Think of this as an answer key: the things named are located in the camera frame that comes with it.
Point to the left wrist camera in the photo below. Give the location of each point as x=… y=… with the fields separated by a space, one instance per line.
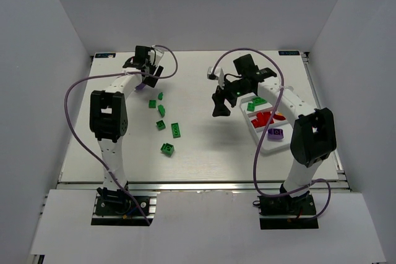
x=155 y=56

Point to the purple round lego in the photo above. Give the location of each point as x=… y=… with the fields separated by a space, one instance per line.
x=275 y=134

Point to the red flower lego brick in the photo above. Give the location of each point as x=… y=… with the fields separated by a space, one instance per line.
x=279 y=117

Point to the purple lego brick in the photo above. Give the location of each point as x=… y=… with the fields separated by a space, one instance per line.
x=140 y=87

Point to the white sorting tray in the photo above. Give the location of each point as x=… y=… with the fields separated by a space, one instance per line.
x=272 y=125

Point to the small red lego brick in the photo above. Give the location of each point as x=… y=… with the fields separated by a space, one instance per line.
x=256 y=123

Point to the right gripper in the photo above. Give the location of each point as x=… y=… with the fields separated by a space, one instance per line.
x=225 y=96

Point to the green 2x3 lego plate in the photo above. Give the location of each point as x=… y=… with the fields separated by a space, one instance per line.
x=257 y=101

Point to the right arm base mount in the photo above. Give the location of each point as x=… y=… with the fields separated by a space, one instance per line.
x=286 y=213

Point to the green 2x2 lego front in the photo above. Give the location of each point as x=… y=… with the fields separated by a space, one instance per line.
x=167 y=149

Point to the small green lego brick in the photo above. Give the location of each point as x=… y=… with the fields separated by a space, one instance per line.
x=251 y=107

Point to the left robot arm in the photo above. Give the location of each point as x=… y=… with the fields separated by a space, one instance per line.
x=109 y=120

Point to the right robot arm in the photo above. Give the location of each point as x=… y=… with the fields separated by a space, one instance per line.
x=313 y=136

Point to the red 2x4 lego brick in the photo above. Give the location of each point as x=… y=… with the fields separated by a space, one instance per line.
x=260 y=117

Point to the green upside-down square lego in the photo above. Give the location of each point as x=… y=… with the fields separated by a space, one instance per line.
x=160 y=125

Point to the table label sticker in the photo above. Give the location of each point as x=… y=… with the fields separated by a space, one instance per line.
x=104 y=55
x=288 y=53

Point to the right table label sticker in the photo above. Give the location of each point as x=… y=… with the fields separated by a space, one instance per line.
x=288 y=53

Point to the left table label sticker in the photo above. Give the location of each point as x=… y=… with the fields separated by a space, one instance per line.
x=104 y=55

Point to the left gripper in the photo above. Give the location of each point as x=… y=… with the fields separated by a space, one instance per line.
x=151 y=75

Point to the green curved lego piece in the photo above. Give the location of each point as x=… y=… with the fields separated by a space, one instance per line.
x=161 y=110

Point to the green upside-down long lego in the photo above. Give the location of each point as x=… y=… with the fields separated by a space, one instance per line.
x=175 y=130

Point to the green 2x2 lego brick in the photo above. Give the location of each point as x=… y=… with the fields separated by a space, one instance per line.
x=152 y=104

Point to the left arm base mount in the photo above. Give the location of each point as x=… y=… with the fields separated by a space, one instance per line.
x=115 y=208

